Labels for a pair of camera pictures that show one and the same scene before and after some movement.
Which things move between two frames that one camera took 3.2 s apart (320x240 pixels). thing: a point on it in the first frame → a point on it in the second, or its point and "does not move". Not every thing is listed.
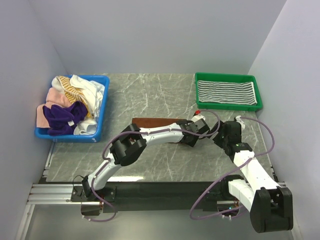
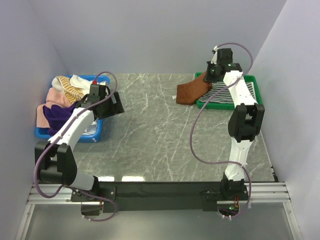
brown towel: [150, 122] → [187, 93]
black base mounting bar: [157, 196] does not move
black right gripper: [216, 139] → [207, 77]
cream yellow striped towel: [73, 94] does not move
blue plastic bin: [43, 133] does not move
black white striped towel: [227, 92] does not move
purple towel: [62, 119] does not move
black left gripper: [192, 144] → [116, 108]
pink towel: [54, 96] does not move
